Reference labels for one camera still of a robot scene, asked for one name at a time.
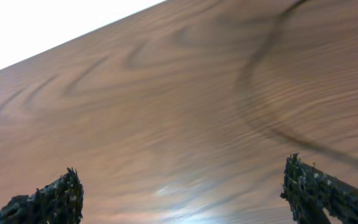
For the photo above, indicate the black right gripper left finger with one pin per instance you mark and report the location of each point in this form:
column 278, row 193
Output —
column 60, row 202

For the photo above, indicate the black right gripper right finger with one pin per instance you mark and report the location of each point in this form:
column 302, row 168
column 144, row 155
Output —
column 309, row 191

